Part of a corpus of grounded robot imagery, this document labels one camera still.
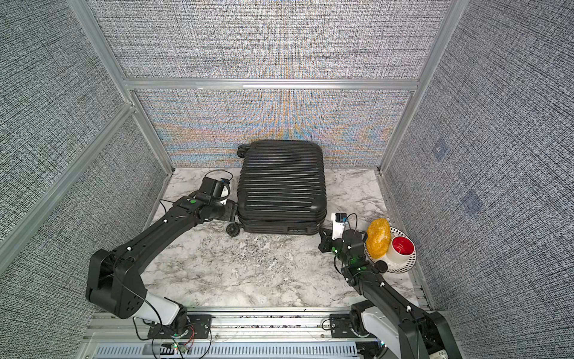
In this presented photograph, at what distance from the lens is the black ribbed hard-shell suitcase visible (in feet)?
2.72

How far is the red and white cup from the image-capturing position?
0.83 metres

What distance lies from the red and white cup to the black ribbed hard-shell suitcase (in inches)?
10.8
